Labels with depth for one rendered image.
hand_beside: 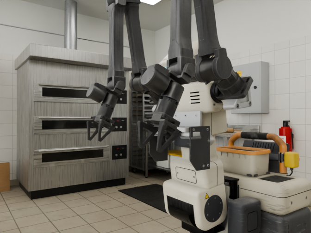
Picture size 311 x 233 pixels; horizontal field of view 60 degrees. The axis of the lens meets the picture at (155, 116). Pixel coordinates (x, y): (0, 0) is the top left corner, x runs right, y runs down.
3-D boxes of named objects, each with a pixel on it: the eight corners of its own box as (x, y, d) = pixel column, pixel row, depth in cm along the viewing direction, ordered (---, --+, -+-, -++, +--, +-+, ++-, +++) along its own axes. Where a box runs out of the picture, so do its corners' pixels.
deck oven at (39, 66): (29, 205, 330) (29, 42, 332) (14, 186, 428) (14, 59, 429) (137, 187, 421) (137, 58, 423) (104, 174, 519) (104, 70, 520)
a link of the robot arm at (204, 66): (235, 70, 91) (223, 72, 95) (219, 48, 86) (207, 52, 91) (225, 91, 88) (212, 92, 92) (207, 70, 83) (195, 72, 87)
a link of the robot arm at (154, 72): (197, 66, 78) (177, 70, 85) (169, 44, 72) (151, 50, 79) (184, 103, 75) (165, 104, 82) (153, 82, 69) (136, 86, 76)
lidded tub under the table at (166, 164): (155, 165, 482) (155, 151, 482) (175, 163, 507) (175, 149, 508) (167, 168, 450) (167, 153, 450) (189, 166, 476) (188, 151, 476)
